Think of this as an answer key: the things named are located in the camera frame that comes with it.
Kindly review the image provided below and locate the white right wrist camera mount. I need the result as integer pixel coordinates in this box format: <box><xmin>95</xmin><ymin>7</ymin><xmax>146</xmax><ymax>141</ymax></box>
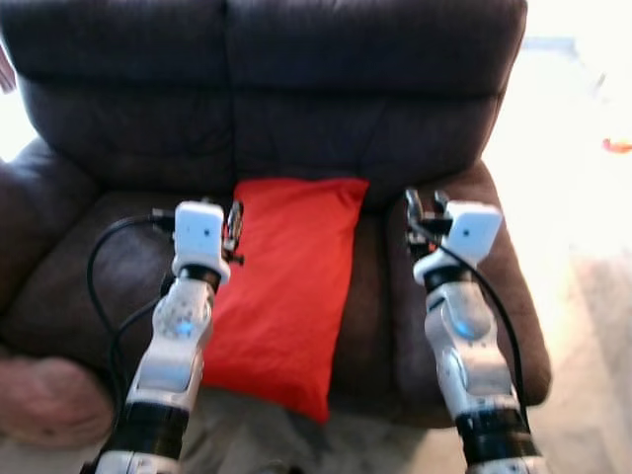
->
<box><xmin>413</xmin><ymin>201</ymin><xmax>504</xmax><ymax>287</ymax></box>

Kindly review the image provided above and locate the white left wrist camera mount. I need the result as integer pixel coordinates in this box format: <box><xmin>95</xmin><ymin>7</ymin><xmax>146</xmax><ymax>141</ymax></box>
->
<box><xmin>173</xmin><ymin>200</ymin><xmax>231</xmax><ymax>287</ymax></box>

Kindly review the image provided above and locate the grey-brown fabric sofa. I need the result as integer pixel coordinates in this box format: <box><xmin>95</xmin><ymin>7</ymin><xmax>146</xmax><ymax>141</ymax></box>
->
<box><xmin>0</xmin><ymin>0</ymin><xmax>552</xmax><ymax>431</ymax></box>

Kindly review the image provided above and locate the brown armchair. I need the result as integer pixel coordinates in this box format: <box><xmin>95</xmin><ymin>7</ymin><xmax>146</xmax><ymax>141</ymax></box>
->
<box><xmin>0</xmin><ymin>354</ymin><xmax>117</xmax><ymax>450</ymax></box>

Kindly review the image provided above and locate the red pillow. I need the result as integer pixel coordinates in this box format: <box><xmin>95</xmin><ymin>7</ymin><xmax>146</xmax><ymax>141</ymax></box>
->
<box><xmin>200</xmin><ymin>176</ymin><xmax>371</xmax><ymax>424</ymax></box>

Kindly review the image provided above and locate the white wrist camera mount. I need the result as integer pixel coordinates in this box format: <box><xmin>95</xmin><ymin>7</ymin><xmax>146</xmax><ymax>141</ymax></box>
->
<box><xmin>173</xmin><ymin>200</ymin><xmax>231</xmax><ymax>287</ymax></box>
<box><xmin>413</xmin><ymin>201</ymin><xmax>504</xmax><ymax>287</ymax></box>

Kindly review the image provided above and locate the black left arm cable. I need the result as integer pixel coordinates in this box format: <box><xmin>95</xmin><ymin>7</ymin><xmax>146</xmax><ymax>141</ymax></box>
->
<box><xmin>86</xmin><ymin>209</ymin><xmax>177</xmax><ymax>396</ymax></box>

